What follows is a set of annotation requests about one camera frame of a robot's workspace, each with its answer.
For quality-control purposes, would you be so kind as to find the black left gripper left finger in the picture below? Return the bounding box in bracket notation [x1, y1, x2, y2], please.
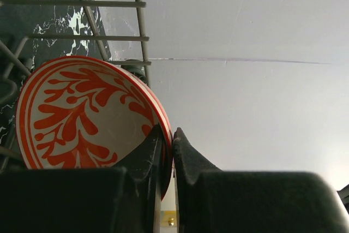
[1, 126, 164, 232]

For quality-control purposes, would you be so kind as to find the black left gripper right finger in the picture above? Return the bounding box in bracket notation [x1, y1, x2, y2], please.
[172, 129, 346, 232]

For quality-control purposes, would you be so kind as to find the orange leaf patterned bowl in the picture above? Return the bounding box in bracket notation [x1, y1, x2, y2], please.
[15, 56, 172, 194]

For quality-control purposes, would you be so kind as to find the white round drawer cabinet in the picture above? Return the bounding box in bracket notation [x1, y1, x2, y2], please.
[160, 177, 177, 233]

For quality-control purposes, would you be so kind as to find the grey wire dish rack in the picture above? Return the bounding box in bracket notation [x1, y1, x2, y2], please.
[0, 0, 152, 174]

